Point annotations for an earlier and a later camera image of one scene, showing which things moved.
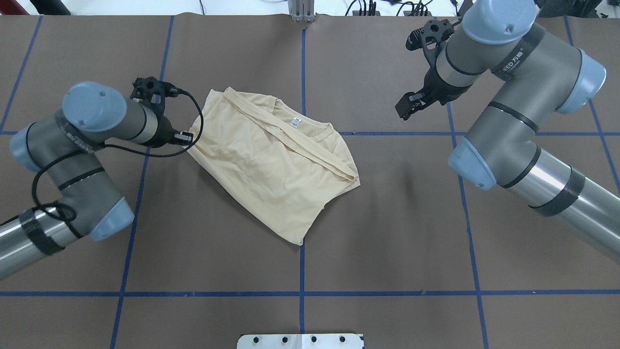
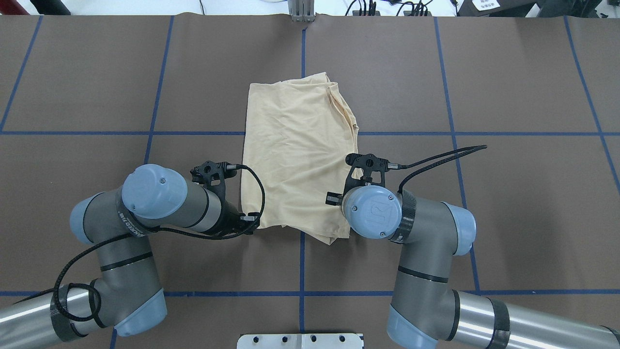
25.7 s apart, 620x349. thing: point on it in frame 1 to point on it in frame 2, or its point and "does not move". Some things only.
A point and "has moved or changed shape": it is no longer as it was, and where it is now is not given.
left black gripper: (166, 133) to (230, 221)
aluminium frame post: (302, 10) does not move
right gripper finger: (410, 102) to (334, 198)
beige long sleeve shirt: (277, 167) has moved or changed shape
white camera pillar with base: (301, 341) does not move
